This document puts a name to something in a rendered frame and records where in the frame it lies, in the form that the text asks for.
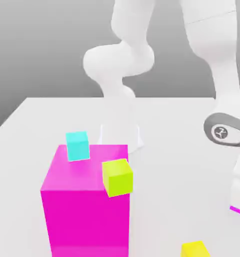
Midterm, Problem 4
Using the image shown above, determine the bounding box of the large magenta box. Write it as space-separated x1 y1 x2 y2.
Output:
40 144 131 257

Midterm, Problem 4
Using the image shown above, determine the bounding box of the small lime cube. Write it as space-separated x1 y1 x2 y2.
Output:
101 158 134 198

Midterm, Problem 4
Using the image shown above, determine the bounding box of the small cyan cube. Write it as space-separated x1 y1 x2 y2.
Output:
65 131 91 162

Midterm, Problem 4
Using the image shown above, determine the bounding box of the small yellow cube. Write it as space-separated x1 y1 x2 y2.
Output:
180 240 211 257

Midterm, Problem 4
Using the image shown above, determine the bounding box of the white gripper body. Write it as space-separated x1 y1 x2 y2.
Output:
229 175 240 211

